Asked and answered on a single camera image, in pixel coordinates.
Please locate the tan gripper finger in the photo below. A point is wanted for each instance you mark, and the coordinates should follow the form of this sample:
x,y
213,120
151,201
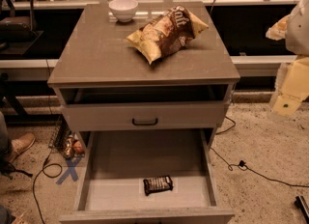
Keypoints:
x,y
291,86
279,30

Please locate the black drawer handle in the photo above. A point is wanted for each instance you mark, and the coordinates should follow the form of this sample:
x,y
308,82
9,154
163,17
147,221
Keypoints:
x,y
137,122

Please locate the dark rxbar chocolate bar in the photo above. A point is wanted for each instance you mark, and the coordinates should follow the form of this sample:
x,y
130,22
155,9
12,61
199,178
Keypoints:
x,y
157,184

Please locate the wire basket with snacks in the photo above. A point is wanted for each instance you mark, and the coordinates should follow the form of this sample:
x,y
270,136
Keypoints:
x,y
64,141

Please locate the open grey middle drawer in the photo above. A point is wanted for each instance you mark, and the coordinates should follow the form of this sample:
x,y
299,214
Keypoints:
x,y
111,189

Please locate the grey drawer cabinet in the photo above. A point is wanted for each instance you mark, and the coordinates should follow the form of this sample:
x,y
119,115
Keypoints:
x,y
98,66

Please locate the closed grey top drawer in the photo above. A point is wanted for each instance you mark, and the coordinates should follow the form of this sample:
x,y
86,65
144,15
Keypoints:
x,y
99,117

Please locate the tan shoe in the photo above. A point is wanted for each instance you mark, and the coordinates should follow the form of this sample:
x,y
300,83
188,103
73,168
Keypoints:
x,y
20,145

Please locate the yellow brown chip bag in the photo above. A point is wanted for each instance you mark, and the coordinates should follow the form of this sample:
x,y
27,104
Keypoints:
x,y
167,34

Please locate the white ceramic bowl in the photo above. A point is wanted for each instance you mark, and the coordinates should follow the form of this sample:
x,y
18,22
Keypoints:
x,y
123,10

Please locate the black object floor corner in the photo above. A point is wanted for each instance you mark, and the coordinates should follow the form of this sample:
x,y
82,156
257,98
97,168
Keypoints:
x,y
301,204

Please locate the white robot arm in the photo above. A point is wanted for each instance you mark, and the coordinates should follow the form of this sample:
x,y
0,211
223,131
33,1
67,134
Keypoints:
x,y
297,40

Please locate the dark chair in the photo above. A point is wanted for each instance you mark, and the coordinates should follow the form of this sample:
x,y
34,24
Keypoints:
x,y
18,33

